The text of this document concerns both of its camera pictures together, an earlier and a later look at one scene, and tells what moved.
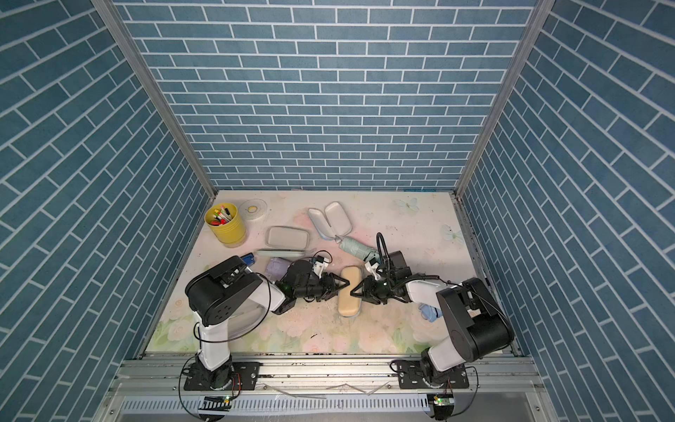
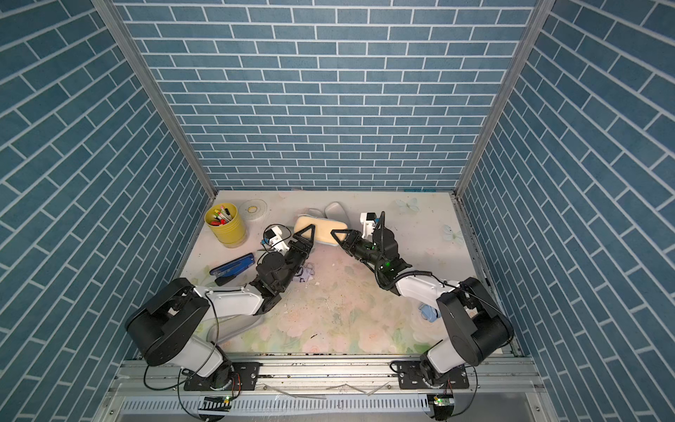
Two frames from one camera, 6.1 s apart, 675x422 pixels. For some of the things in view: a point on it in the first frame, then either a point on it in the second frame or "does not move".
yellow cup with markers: (226, 223) does not move
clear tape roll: (253, 211) does not move
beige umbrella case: (350, 305) -> (322, 228)
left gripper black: (329, 289) -> (303, 253)
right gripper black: (369, 292) -> (352, 244)
